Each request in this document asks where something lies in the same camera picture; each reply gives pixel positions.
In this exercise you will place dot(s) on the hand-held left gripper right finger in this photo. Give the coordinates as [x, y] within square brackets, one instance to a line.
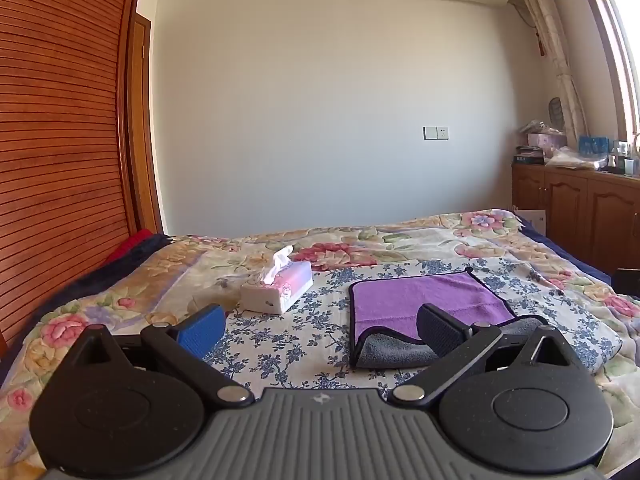
[440, 332]

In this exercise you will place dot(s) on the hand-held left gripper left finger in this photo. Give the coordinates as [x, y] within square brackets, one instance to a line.
[202, 331]

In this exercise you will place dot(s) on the purple and grey towel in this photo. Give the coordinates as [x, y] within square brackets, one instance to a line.
[425, 295]

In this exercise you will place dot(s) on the floral bedspread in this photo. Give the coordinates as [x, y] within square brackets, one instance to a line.
[150, 270]

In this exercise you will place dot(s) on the blue floral white cloth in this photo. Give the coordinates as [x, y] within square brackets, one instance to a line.
[300, 340]

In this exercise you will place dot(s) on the pink and white tissue box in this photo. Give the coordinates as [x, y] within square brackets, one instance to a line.
[292, 285]

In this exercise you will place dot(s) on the dark blue blanket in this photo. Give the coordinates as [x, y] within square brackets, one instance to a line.
[125, 262]

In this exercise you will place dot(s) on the red cloth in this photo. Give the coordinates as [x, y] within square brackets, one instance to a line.
[132, 242]

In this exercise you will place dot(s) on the white cardboard box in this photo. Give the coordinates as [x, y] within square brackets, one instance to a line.
[531, 220]

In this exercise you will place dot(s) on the navy bed sheet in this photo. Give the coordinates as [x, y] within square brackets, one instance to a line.
[560, 250]

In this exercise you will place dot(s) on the wooden cabinet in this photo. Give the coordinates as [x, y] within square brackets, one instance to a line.
[565, 205]

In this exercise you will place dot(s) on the black object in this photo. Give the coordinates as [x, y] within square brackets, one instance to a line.
[627, 281]

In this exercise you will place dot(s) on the stack of black books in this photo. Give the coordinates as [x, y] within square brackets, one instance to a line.
[529, 156]

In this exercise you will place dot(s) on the clear plastic bag with cloth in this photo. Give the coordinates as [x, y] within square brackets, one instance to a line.
[575, 159]

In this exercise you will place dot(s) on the blue box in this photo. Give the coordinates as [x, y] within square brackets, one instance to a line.
[594, 145]

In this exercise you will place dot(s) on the slatted wooden wardrobe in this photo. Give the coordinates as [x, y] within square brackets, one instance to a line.
[60, 135]

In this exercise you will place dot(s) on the grey oval fan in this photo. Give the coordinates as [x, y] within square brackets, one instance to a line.
[556, 114]

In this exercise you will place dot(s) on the red tassel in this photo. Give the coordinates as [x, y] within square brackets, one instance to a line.
[542, 44]

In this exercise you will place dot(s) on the cream patterned curtain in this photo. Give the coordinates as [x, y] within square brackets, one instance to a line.
[555, 25]

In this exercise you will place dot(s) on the white wall socket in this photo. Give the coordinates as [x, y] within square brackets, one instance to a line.
[435, 133]

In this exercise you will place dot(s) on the wooden door frame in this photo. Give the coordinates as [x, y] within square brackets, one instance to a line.
[142, 125]

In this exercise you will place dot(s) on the wooden window frame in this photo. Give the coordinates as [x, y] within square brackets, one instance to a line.
[607, 35]

